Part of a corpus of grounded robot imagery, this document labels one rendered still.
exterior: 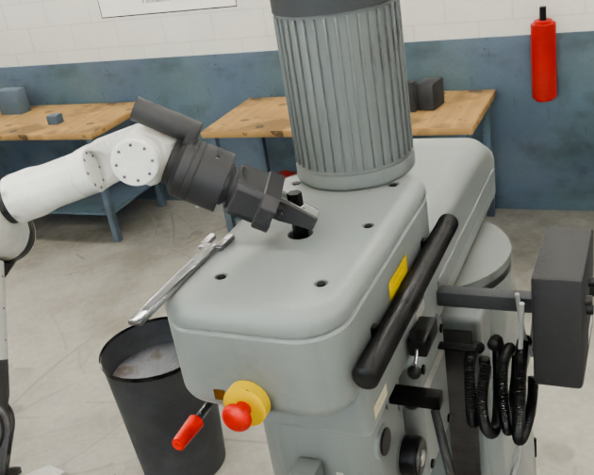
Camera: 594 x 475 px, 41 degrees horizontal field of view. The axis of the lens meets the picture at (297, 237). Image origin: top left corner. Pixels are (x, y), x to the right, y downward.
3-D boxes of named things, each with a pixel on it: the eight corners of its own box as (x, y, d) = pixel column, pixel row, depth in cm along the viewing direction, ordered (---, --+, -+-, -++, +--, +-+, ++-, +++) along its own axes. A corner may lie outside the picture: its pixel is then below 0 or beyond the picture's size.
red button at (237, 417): (250, 437, 98) (244, 412, 96) (222, 434, 100) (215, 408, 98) (261, 421, 101) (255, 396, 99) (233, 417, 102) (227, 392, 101)
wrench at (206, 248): (148, 327, 97) (146, 321, 96) (122, 325, 98) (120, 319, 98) (235, 238, 116) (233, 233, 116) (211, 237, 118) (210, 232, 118)
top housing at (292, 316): (348, 431, 98) (331, 321, 91) (170, 403, 109) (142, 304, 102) (438, 255, 136) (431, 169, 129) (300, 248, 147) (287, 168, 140)
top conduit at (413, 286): (379, 392, 97) (376, 368, 96) (347, 388, 99) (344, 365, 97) (459, 231, 134) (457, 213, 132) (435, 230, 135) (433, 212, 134)
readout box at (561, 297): (589, 392, 131) (590, 281, 122) (533, 385, 135) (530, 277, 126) (599, 327, 147) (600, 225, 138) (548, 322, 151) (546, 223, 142)
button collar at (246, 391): (268, 430, 101) (260, 391, 98) (227, 423, 103) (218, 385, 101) (274, 419, 102) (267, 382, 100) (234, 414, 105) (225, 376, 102)
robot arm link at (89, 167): (170, 171, 108) (82, 203, 110) (181, 154, 116) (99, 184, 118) (150, 126, 106) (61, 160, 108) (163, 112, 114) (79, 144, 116)
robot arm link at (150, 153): (180, 214, 107) (101, 183, 106) (192, 190, 117) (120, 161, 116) (209, 139, 103) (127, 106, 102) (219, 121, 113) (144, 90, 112)
